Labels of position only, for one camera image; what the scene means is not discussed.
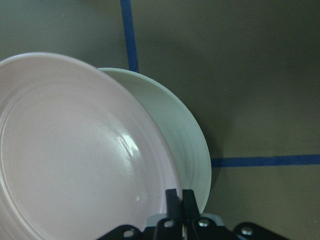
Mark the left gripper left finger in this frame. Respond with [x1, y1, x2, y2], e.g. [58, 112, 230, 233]
[153, 189, 183, 240]

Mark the cream white plate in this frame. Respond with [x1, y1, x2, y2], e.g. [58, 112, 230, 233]
[100, 67, 212, 213]

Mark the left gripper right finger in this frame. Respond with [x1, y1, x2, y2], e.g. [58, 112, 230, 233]
[182, 189, 225, 240]

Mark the pink plate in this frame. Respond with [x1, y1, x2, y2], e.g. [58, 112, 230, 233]
[0, 53, 181, 240]

